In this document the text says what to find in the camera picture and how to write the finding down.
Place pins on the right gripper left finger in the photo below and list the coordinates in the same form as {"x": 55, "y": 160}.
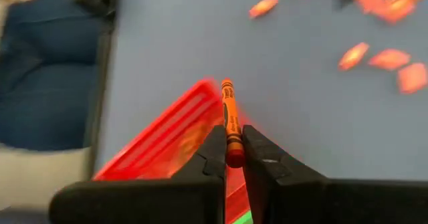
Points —
{"x": 133, "y": 204}

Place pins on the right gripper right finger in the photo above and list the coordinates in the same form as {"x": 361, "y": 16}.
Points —
{"x": 334, "y": 204}

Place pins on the orange crayon red tip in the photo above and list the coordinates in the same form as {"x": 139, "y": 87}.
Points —
{"x": 230, "y": 117}

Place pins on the red plastic bin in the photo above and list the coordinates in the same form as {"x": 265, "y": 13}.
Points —
{"x": 160, "y": 143}

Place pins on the green plastic bin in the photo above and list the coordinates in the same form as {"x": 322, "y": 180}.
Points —
{"x": 244, "y": 220}

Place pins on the grey-blue table mat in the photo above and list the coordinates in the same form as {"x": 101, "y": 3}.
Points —
{"x": 301, "y": 117}

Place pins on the orange eraser cap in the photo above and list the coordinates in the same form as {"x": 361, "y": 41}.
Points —
{"x": 264, "y": 6}
{"x": 354, "y": 55}
{"x": 413, "y": 78}
{"x": 384, "y": 3}
{"x": 389, "y": 58}

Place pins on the blue chair seat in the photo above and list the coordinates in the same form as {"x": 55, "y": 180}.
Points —
{"x": 50, "y": 77}

